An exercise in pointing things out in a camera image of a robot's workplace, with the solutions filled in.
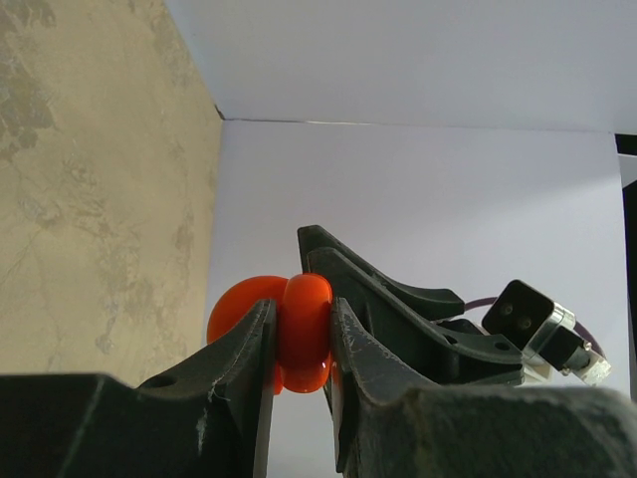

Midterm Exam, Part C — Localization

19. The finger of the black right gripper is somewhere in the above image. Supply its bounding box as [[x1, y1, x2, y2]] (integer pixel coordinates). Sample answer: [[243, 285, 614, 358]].
[[310, 248, 524, 386], [297, 225, 465, 321]]

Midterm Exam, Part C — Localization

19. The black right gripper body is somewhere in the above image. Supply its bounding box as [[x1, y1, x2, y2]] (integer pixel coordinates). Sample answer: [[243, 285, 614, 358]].
[[434, 318, 513, 352]]

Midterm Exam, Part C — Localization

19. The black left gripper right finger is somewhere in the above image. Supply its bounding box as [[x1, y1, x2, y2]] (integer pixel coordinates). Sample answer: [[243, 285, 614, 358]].
[[329, 299, 636, 477]]

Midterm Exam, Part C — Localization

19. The orange round cap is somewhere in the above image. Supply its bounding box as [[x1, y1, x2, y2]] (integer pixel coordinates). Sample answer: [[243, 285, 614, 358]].
[[206, 273, 333, 394]]

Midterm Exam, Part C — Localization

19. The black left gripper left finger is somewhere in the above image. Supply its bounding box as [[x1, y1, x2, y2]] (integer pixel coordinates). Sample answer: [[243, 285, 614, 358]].
[[1, 300, 277, 477]]

